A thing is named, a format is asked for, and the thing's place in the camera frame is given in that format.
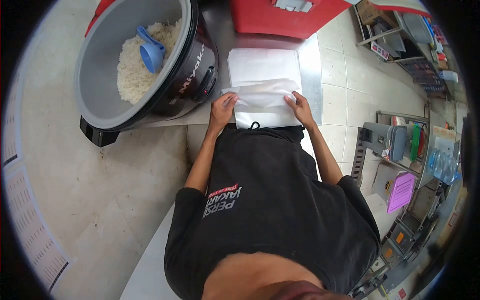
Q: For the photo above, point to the grey plastic container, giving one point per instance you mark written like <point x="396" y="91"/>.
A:
<point x="384" y="140"/>

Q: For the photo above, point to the person's right thumb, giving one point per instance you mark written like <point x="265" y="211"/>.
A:
<point x="290" y="102"/>

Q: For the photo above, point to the person's left thumb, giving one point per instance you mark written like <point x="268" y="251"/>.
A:
<point x="231" y="102"/>

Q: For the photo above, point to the white printed wall sheet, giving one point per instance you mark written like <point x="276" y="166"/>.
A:
<point x="33" y="232"/>

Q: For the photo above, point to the white wax paper sheet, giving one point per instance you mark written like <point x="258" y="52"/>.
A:
<point x="262" y="93"/>

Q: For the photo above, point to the clear water bottle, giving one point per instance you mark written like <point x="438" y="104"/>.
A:
<point x="443" y="165"/>

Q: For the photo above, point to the purple container lid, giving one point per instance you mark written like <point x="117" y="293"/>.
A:
<point x="401" y="191"/>

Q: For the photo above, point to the person's left hand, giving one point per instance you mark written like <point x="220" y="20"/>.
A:
<point x="220" y="112"/>

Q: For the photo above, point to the person's body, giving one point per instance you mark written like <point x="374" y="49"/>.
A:
<point x="277" y="210"/>

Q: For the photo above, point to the black rice cooker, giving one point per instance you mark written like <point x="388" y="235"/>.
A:
<point x="187" y="75"/>

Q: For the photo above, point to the red cooler box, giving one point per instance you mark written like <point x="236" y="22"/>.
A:
<point x="277" y="18"/>

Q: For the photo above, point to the person's right hand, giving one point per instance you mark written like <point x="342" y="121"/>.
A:
<point x="302" y="110"/>

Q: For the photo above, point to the blue plastic rice scoop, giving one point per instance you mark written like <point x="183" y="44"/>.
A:
<point x="152" y="54"/>

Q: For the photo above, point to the metal shelf with goods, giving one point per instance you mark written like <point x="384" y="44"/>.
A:
<point x="408" y="45"/>

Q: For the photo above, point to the cooked white rice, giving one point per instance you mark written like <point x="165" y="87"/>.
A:
<point x="131" y="78"/>

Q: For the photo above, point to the person's right fingers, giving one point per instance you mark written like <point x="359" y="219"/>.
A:
<point x="299" y="96"/>

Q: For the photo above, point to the stack of white paper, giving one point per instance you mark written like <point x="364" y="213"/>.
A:
<point x="262" y="63"/>

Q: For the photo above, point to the metal rack with containers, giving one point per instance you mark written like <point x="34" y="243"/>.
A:
<point x="420" y="157"/>

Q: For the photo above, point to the person's left fingers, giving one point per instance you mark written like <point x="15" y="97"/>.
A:
<point x="223" y="97"/>

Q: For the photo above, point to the red plastic lid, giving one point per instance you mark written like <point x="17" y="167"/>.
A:
<point x="98" y="15"/>

